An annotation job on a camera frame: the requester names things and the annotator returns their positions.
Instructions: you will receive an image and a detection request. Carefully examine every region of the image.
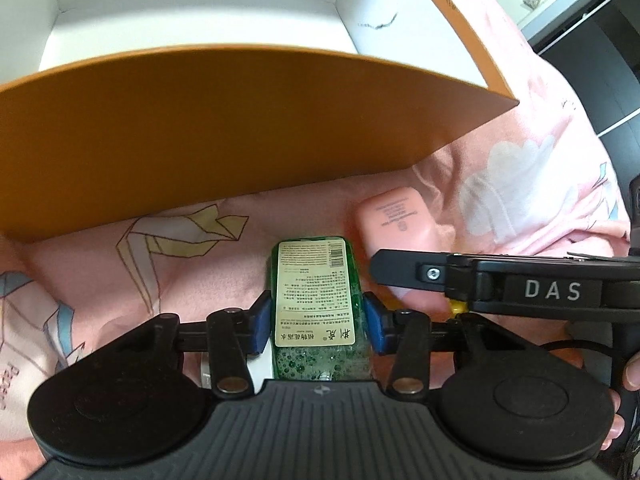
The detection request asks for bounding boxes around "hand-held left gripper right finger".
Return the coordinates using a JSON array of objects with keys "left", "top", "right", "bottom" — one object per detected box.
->
[{"left": 362, "top": 291, "right": 502, "bottom": 395}]

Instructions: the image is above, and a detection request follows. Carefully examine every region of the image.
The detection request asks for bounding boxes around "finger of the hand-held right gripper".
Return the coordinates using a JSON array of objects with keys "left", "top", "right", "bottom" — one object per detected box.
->
[{"left": 369, "top": 248, "right": 505, "bottom": 314}]

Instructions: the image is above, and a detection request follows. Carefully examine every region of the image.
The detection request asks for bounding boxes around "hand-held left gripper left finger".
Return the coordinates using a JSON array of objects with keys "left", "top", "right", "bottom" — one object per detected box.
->
[{"left": 134, "top": 291, "right": 272, "bottom": 395}]

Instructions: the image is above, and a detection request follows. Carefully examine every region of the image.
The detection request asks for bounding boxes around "pink lotion bottle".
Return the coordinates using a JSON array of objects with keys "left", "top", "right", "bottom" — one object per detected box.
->
[{"left": 353, "top": 186, "right": 462, "bottom": 314}]

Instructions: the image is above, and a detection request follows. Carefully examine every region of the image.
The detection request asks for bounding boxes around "green liquid bottle with label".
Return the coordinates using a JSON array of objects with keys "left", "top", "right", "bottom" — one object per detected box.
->
[{"left": 264, "top": 234, "right": 377, "bottom": 384}]

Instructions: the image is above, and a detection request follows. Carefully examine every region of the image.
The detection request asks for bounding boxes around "orange cardboard box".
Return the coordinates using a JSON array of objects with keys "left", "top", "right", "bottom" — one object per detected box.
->
[{"left": 0, "top": 0, "right": 522, "bottom": 244}]

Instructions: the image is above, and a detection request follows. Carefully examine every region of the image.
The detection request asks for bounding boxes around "person's right hand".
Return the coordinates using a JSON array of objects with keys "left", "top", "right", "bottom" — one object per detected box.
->
[{"left": 600, "top": 347, "right": 640, "bottom": 454}]

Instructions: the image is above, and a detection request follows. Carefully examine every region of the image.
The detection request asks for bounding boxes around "pink printed blanket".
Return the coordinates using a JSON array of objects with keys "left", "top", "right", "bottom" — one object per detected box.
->
[{"left": 0, "top": 0, "right": 635, "bottom": 463}]

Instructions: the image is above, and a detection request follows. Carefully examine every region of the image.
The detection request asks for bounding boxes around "dark cabinet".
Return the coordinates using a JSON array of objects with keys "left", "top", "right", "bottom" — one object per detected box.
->
[{"left": 520, "top": 0, "right": 640, "bottom": 188}]

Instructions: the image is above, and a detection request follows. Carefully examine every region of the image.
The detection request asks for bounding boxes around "black cable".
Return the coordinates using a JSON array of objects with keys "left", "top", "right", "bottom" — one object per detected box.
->
[{"left": 542, "top": 339, "right": 617, "bottom": 392}]

